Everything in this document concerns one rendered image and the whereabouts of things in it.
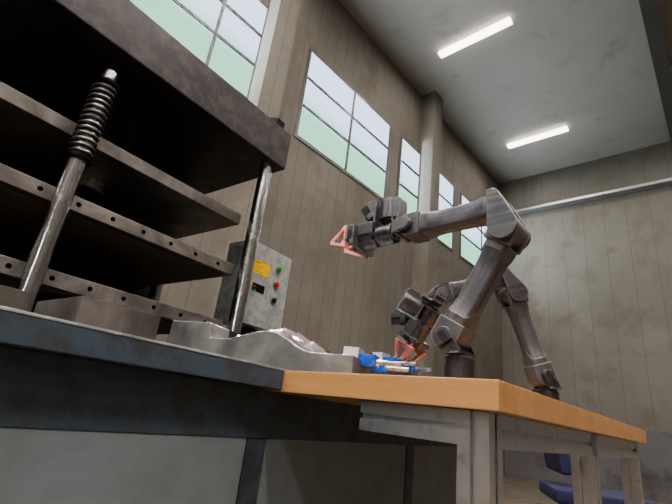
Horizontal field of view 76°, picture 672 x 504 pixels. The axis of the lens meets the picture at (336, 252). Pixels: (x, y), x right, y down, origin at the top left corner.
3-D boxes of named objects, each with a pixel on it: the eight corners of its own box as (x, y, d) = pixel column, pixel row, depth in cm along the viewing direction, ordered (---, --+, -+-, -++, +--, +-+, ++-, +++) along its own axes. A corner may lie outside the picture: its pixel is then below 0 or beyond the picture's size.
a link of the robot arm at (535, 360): (541, 387, 129) (505, 284, 139) (529, 388, 135) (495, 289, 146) (559, 383, 130) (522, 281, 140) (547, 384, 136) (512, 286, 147)
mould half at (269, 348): (379, 391, 114) (382, 350, 118) (351, 381, 91) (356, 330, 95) (219, 375, 131) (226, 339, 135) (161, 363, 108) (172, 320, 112)
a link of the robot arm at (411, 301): (401, 303, 132) (418, 271, 136) (394, 309, 140) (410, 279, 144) (434, 322, 131) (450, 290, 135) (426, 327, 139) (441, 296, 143)
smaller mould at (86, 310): (152, 352, 82) (161, 316, 84) (70, 336, 71) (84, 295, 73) (100, 351, 93) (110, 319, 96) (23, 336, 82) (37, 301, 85)
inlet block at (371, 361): (401, 377, 99) (403, 353, 101) (397, 374, 94) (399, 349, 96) (347, 372, 103) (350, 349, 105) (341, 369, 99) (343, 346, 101)
